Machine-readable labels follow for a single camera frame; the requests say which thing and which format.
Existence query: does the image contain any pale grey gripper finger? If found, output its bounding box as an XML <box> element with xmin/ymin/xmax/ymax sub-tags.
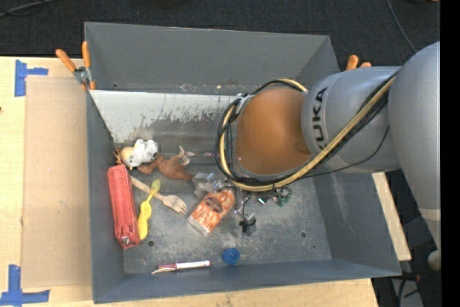
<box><xmin>193</xmin><ymin>172</ymin><xmax>217</xmax><ymax>186</ymax></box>
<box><xmin>194</xmin><ymin>183</ymin><xmax>217</xmax><ymax>201</ymax></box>

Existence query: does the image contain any orange printed packet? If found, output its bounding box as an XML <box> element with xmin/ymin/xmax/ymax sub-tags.
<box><xmin>186</xmin><ymin>188</ymin><xmax>236</xmax><ymax>236</ymax></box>

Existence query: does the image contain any pale wooden fork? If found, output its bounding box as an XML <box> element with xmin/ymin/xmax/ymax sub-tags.
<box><xmin>129</xmin><ymin>175</ymin><xmax>189</xmax><ymax>216</ymax></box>

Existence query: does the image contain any brown toy animal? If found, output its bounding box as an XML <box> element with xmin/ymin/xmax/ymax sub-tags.
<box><xmin>137</xmin><ymin>145</ymin><xmax>196</xmax><ymax>182</ymax></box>

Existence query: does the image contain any yellow plastic toothbrush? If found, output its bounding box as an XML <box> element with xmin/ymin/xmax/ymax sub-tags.
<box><xmin>137</xmin><ymin>178</ymin><xmax>162</xmax><ymax>242</ymax></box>

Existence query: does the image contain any white toy figure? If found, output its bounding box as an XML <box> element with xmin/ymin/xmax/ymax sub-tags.
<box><xmin>128</xmin><ymin>138</ymin><xmax>160</xmax><ymax>171</ymax></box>

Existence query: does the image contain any blue bottle cap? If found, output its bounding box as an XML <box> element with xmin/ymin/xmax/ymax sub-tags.
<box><xmin>221</xmin><ymin>247</ymin><xmax>242</xmax><ymax>267</ymax></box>

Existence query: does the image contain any red and white pen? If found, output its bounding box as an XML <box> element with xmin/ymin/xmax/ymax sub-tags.
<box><xmin>151</xmin><ymin>260</ymin><xmax>213</xmax><ymax>275</ymax></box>

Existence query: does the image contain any cream round toy head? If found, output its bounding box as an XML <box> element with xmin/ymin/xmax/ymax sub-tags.
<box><xmin>119</xmin><ymin>146</ymin><xmax>137</xmax><ymax>168</ymax></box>

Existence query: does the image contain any red-brown flat block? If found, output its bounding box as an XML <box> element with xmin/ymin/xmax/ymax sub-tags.
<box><xmin>106</xmin><ymin>164</ymin><xmax>142</xmax><ymax>250</ymax></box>

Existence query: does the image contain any grey metal bin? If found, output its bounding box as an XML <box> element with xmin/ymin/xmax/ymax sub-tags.
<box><xmin>84</xmin><ymin>21</ymin><xmax>403</xmax><ymax>305</ymax></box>

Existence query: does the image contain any brown cardboard board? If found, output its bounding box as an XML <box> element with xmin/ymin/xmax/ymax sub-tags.
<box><xmin>20</xmin><ymin>76</ymin><xmax>93</xmax><ymax>289</ymax></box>

